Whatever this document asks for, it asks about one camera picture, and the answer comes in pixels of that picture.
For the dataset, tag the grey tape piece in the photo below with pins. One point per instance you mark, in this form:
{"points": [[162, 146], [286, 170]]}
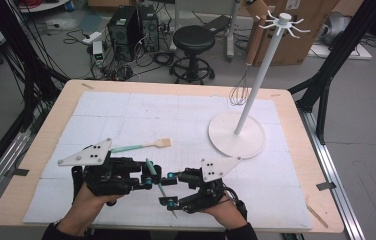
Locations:
{"points": [[326, 186], [21, 172]]}

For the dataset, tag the brown cardboard box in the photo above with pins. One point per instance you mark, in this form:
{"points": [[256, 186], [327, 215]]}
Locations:
{"points": [[296, 46]]}

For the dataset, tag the slim black computer tower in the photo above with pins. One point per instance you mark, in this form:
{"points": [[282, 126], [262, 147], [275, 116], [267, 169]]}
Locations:
{"points": [[150, 26]]}

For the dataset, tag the white power strip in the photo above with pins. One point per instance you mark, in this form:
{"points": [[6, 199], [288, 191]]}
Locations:
{"points": [[92, 37]]}

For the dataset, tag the black round stool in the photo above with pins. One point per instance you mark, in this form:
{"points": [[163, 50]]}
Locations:
{"points": [[193, 38]]}

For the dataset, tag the white flat board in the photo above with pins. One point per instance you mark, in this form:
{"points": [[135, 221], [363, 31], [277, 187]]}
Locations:
{"points": [[319, 50]]}

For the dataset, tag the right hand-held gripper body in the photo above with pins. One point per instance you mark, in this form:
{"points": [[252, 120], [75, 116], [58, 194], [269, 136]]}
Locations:
{"points": [[214, 168]]}

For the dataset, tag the person's left hand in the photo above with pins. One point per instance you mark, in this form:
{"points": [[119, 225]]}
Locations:
{"points": [[82, 210]]}

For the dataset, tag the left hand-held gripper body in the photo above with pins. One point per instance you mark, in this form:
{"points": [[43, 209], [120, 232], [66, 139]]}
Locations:
{"points": [[109, 176]]}

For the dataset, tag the black flat stand foot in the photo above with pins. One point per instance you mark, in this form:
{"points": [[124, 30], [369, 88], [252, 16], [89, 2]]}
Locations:
{"points": [[217, 24]]}

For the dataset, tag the large black computer tower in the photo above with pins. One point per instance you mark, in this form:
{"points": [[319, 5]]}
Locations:
{"points": [[122, 33]]}

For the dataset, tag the small white device green display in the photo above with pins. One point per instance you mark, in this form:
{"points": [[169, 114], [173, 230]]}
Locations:
{"points": [[98, 50]]}

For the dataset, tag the beige masking tape strip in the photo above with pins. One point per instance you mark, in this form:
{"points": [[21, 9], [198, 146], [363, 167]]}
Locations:
{"points": [[87, 86], [275, 95]]}

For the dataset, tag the white utensil rack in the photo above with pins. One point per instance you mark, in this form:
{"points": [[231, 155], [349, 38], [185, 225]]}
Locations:
{"points": [[236, 140]]}

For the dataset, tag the black metal frame strut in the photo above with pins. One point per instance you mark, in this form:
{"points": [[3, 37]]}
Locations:
{"points": [[342, 46]]}

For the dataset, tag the person's right hand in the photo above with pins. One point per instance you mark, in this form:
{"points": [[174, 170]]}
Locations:
{"points": [[227, 213]]}

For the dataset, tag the white grid mat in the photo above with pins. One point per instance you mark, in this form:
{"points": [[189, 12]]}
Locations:
{"points": [[162, 110]]}

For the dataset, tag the grey rounded device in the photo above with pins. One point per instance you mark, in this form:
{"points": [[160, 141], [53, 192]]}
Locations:
{"points": [[337, 25]]}

